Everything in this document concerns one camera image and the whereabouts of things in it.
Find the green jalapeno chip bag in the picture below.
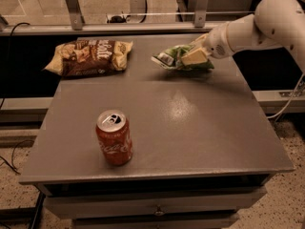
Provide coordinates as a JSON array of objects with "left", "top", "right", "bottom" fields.
[{"left": 151, "top": 44, "right": 214, "bottom": 71}]

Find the lower grey drawer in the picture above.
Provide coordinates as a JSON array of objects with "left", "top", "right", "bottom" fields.
[{"left": 72, "top": 211, "right": 238, "bottom": 229}]

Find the red Coca-Cola can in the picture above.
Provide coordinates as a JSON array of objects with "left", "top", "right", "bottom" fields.
[{"left": 95, "top": 110, "right": 132, "bottom": 166}]

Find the grey drawer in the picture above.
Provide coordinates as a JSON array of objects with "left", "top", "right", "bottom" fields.
[
  {"left": 44, "top": 186, "right": 267, "bottom": 219},
  {"left": 72, "top": 211, "right": 238, "bottom": 229}
]

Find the black cable left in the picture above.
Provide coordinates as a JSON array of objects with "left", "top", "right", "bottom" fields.
[{"left": 0, "top": 22, "right": 36, "bottom": 176}]

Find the grey drawer cabinet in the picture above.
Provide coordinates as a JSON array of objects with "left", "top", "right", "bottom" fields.
[{"left": 18, "top": 32, "right": 295, "bottom": 229}]

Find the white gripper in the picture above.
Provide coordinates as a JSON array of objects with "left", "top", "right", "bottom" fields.
[{"left": 181, "top": 22, "right": 234, "bottom": 66}]

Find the metal drawer knob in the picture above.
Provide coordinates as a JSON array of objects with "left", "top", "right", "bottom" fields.
[{"left": 153, "top": 207, "right": 165, "bottom": 217}]

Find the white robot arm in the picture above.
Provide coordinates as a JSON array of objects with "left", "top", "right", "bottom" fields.
[{"left": 181, "top": 0, "right": 305, "bottom": 73}]

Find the upper grey drawer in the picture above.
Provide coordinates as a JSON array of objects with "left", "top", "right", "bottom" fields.
[{"left": 44, "top": 186, "right": 267, "bottom": 219}]

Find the metal railing frame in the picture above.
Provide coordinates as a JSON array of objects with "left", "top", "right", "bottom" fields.
[{"left": 0, "top": 0, "right": 305, "bottom": 36}]

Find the brown chip bag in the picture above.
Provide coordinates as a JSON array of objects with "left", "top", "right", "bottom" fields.
[{"left": 45, "top": 39, "right": 133, "bottom": 77}]

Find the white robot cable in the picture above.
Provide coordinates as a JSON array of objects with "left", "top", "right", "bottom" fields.
[{"left": 266, "top": 73, "right": 305, "bottom": 120}]

